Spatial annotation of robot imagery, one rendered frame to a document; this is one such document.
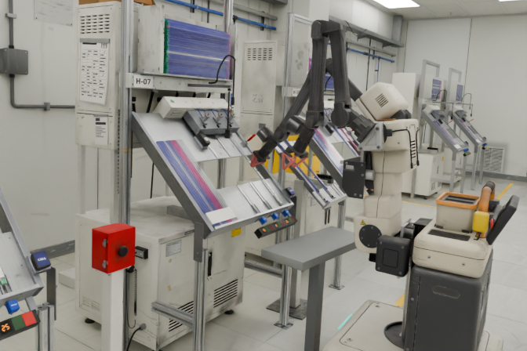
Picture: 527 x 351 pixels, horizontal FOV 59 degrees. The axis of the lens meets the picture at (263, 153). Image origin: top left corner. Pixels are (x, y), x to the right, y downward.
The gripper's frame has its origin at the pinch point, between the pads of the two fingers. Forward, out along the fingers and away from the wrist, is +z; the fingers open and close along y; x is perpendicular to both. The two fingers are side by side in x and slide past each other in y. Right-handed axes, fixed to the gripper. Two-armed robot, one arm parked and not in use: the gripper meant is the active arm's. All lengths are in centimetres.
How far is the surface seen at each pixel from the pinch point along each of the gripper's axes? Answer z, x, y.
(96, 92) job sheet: 12, -65, 60
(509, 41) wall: -148, -85, -747
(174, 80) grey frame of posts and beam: -15, -49, 36
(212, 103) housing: -7.3, -40.3, 7.0
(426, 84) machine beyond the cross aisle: -35, -68, -450
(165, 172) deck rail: 4, -6, 60
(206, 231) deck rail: 3, 28, 60
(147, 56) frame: -19, -59, 50
